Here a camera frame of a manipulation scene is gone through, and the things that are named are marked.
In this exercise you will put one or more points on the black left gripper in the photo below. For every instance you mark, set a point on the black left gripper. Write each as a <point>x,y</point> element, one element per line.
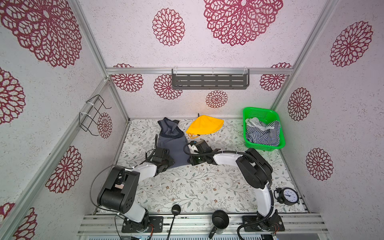
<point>171,162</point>

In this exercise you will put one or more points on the grey blue tank top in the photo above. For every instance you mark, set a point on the grey blue tank top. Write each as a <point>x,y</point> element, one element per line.
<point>171,137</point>

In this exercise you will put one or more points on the striped tank top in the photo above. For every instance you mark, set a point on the striped tank top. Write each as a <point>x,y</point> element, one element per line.
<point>260,133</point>

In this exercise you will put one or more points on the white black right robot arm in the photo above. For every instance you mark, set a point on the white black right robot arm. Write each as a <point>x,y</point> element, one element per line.
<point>256,171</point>

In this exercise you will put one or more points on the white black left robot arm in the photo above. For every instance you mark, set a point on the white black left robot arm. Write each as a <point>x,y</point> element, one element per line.
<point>119,190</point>

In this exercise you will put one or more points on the yellow fabric hat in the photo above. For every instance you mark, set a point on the yellow fabric hat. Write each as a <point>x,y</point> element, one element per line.
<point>204,125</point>

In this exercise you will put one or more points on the black ladle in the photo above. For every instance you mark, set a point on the black ladle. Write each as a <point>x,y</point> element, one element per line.
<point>176,210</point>

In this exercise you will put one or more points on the green plastic basket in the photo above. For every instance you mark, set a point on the green plastic basket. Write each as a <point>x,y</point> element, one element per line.
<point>266,116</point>

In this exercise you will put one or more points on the round pressure gauge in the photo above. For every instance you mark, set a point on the round pressure gauge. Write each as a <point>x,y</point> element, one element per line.
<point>286,196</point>

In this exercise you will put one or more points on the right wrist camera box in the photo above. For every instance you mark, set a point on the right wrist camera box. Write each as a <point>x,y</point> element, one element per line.
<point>203,147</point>

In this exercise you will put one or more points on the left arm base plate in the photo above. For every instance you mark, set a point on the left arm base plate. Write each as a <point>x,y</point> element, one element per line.
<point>147,225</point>

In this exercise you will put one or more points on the grey wall shelf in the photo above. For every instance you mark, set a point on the grey wall shelf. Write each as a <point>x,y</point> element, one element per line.
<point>209,81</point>

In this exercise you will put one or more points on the black wire wall rack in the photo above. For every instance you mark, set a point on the black wire wall rack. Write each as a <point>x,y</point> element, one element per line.
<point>90,117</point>

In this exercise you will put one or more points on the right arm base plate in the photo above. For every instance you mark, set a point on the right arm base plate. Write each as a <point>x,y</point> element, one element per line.
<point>273,224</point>

